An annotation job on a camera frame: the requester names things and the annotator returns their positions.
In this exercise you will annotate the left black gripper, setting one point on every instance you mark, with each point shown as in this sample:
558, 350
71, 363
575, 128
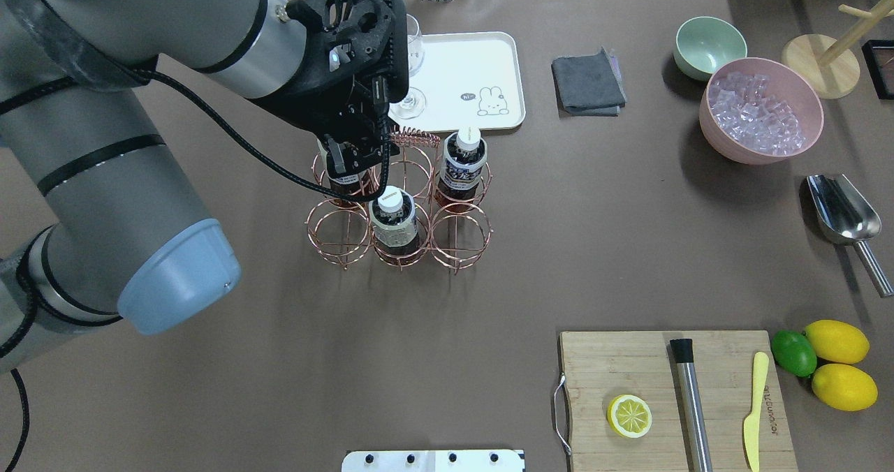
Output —
302, 107

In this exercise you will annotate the copper wire bottle basket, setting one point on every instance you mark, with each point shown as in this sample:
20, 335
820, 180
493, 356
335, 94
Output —
432, 205

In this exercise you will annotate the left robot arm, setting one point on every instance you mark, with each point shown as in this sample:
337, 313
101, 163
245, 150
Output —
133, 240

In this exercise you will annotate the tea bottle front left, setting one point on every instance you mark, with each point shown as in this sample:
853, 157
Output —
465, 154

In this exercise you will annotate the tea bottle back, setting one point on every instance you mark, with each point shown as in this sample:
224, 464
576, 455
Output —
396, 234

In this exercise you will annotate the clear wine glass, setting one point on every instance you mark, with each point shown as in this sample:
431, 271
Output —
415, 102

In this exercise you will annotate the cream rabbit tray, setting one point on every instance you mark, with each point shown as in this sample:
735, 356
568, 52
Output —
469, 79

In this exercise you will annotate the grey folded cloth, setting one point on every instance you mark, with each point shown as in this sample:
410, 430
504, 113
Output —
590, 85

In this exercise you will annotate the green empty bowl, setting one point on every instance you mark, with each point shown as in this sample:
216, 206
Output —
704, 44

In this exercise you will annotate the bamboo cutting board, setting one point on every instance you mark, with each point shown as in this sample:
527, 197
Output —
598, 366

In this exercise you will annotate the pink bowl of ice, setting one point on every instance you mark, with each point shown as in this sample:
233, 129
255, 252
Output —
756, 111

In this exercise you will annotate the half lemon slice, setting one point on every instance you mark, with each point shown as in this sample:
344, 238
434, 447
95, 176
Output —
629, 416

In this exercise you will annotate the wooden cup tree stand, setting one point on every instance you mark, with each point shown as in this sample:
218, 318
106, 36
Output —
828, 64

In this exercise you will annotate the yellow plastic knife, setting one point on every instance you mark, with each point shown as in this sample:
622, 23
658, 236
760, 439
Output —
752, 421

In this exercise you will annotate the steel ice scoop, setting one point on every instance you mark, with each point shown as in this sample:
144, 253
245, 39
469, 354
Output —
847, 218

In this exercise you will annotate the green lime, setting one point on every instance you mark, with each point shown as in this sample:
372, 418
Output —
794, 353

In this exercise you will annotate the steel muddler black tip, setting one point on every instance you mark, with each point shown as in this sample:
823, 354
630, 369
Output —
684, 359

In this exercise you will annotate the yellow lemon upper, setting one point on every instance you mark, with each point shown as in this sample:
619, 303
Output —
837, 341

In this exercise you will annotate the yellow lemon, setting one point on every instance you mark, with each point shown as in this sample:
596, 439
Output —
844, 387
837, 341

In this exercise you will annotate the yellow lemon lower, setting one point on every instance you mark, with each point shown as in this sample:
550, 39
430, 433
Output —
844, 387

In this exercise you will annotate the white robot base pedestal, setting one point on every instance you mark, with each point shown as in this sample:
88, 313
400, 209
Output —
435, 460

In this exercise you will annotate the black wire glass rack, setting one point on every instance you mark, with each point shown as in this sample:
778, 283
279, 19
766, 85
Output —
878, 56

